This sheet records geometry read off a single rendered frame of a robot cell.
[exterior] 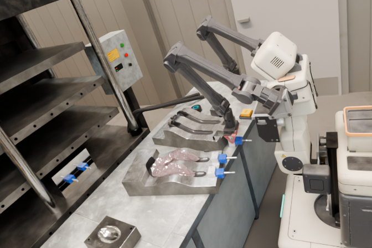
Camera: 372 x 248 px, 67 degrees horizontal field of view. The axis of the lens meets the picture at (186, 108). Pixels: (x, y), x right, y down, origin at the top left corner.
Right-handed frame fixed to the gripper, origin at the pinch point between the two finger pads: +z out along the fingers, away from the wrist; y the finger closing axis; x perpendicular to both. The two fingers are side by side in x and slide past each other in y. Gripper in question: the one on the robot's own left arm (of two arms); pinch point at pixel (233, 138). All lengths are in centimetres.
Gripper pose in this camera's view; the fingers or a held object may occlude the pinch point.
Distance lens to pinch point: 166.6
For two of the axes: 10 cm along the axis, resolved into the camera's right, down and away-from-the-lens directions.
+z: 2.8, 8.3, 4.7
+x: 8.9, -0.5, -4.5
